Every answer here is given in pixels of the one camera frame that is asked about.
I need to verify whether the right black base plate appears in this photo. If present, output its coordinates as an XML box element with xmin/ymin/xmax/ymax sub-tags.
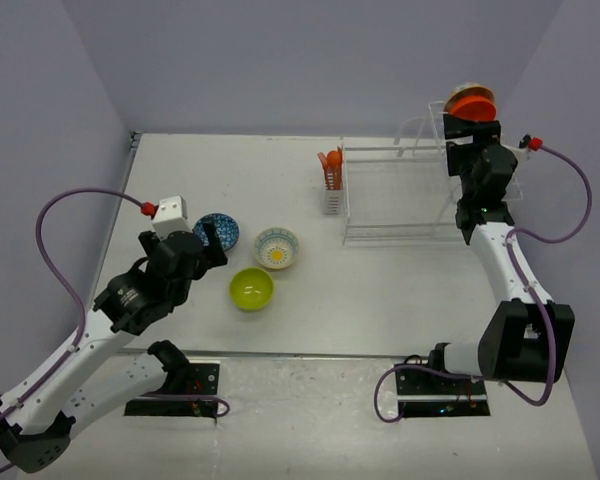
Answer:
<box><xmin>394</xmin><ymin>365</ymin><xmax>491</xmax><ymax>419</ymax></box>

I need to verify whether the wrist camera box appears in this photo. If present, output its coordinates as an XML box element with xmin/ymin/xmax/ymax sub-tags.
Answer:
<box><xmin>510</xmin><ymin>134</ymin><xmax>532</xmax><ymax>162</ymax></box>
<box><xmin>152</xmin><ymin>195</ymin><xmax>191</xmax><ymax>240</ymax></box>

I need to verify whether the yellow teal patterned bowl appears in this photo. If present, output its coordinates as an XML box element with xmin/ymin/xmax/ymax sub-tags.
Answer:
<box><xmin>253</xmin><ymin>227</ymin><xmax>300</xmax><ymax>270</ymax></box>

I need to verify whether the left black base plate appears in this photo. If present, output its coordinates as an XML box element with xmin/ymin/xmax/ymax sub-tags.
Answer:
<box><xmin>124</xmin><ymin>362</ymin><xmax>228</xmax><ymax>420</ymax></box>

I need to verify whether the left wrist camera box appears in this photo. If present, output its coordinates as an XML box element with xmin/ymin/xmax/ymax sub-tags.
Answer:
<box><xmin>152</xmin><ymin>195</ymin><xmax>191</xmax><ymax>240</ymax></box>

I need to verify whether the white cutlery holder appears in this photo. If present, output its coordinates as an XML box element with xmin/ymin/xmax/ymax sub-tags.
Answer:
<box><xmin>322</xmin><ymin>167</ymin><xmax>342</xmax><ymax>215</ymax></box>

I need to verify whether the white wire dish rack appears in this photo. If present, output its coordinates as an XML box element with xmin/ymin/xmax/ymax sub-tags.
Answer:
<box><xmin>341</xmin><ymin>101</ymin><xmax>522</xmax><ymax>245</ymax></box>

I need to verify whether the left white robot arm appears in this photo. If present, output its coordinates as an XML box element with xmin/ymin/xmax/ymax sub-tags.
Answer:
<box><xmin>0</xmin><ymin>222</ymin><xmax>228</xmax><ymax>473</ymax></box>

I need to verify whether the blue triangle patterned bowl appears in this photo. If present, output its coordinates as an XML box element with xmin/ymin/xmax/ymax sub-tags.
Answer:
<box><xmin>193</xmin><ymin>213</ymin><xmax>240</xmax><ymax>252</ymax></box>

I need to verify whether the orange bowl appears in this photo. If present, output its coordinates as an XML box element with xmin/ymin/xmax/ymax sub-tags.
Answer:
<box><xmin>448</xmin><ymin>95</ymin><xmax>497</xmax><ymax>122</ymax></box>

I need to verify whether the orange plastic spoon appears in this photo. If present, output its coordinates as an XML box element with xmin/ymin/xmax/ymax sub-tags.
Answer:
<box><xmin>327</xmin><ymin>149</ymin><xmax>343</xmax><ymax>190</ymax></box>

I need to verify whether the lime green bowl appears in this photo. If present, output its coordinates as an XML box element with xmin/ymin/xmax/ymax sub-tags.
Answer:
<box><xmin>229</xmin><ymin>267</ymin><xmax>275</xmax><ymax>311</ymax></box>

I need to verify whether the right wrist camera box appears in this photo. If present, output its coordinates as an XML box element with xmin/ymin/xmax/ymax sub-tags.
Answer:
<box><xmin>510</xmin><ymin>134</ymin><xmax>532</xmax><ymax>162</ymax></box>

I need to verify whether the orange plastic fork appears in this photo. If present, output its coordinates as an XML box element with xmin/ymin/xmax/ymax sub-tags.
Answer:
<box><xmin>317</xmin><ymin>152</ymin><xmax>331</xmax><ymax>190</ymax></box>

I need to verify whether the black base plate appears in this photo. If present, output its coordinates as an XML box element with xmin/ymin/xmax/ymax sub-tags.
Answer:
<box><xmin>124</xmin><ymin>362</ymin><xmax>228</xmax><ymax>420</ymax></box>
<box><xmin>394</xmin><ymin>365</ymin><xmax>491</xmax><ymax>419</ymax></box>

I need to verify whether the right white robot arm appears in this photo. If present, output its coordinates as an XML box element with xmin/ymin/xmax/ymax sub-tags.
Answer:
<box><xmin>426</xmin><ymin>113</ymin><xmax>575</xmax><ymax>393</ymax></box>

